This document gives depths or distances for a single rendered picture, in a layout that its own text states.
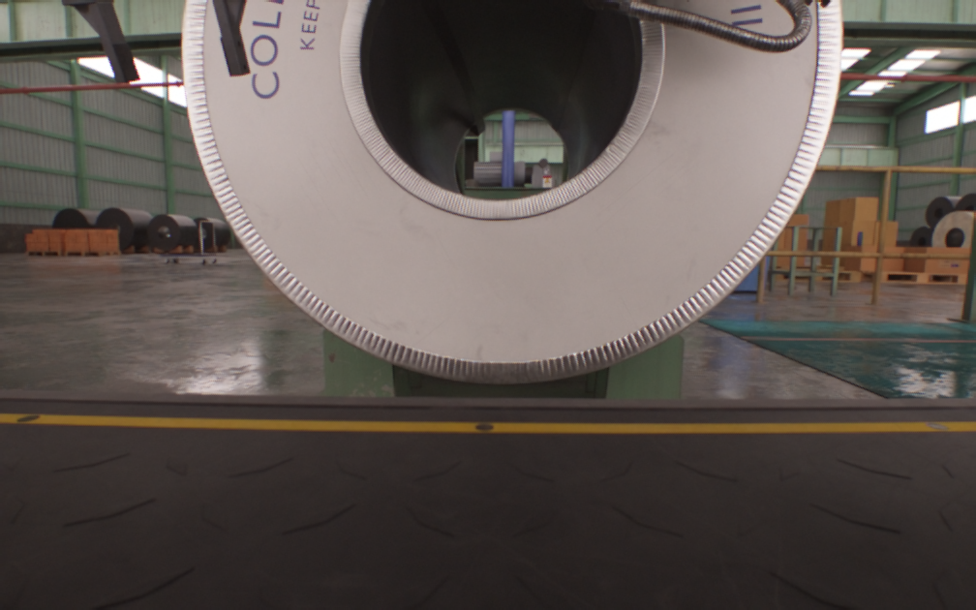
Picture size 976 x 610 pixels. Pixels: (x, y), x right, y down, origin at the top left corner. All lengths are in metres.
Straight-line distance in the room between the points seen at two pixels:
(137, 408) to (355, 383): 0.89
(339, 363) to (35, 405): 0.88
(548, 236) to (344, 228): 0.38
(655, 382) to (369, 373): 0.66
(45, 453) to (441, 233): 0.72
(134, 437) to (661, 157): 0.85
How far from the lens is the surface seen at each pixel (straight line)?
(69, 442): 0.29
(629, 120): 0.93
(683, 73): 0.98
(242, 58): 0.66
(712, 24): 0.75
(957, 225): 14.59
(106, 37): 0.72
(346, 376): 1.19
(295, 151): 1.00
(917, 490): 0.25
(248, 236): 1.03
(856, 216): 10.52
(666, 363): 1.16
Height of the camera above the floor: 0.44
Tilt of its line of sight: 7 degrees down
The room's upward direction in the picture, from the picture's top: 1 degrees clockwise
